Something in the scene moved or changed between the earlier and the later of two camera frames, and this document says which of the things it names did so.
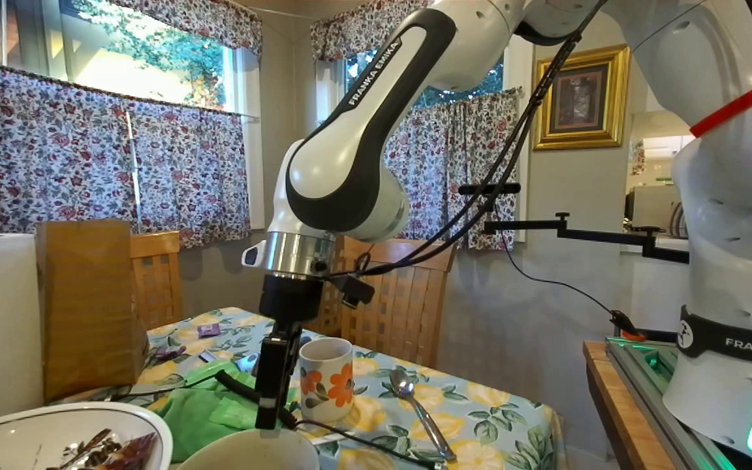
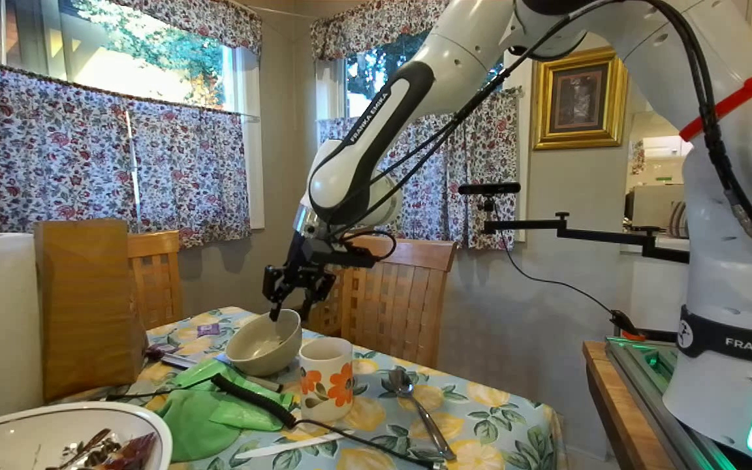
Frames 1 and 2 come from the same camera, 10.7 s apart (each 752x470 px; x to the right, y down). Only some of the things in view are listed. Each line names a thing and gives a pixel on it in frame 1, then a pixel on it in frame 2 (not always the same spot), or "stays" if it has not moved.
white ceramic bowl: [257, 450] -> [266, 346]
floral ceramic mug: [327, 379] stays
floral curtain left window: [36, 149] stays
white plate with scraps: [69, 438] stays
